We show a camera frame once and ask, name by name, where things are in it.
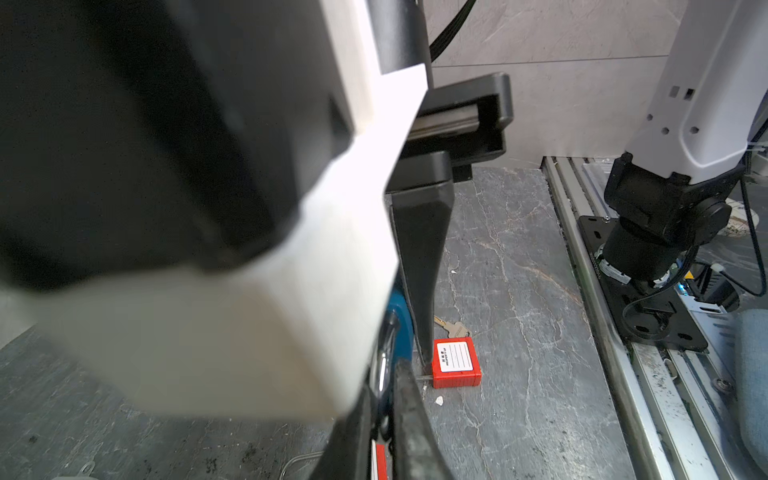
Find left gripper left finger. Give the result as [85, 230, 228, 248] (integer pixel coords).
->
[309, 386, 375, 480]

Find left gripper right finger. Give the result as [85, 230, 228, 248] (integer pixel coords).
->
[391, 359, 454, 479]

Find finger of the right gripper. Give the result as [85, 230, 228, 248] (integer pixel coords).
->
[390, 180, 455, 360]

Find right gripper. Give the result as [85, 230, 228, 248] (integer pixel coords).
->
[1, 1, 513, 420]

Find blue padlock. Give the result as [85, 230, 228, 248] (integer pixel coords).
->
[368, 285, 414, 441]

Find key with ring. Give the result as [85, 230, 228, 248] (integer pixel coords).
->
[433, 316, 471, 338]

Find red padlock long shackle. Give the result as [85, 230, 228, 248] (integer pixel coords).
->
[370, 441, 389, 480]

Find blue slipper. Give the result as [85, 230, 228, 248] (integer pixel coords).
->
[735, 309, 767, 473]

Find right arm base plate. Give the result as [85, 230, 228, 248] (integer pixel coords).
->
[577, 216, 708, 352]

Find aluminium rail front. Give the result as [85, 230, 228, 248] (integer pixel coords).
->
[542, 157, 767, 479]

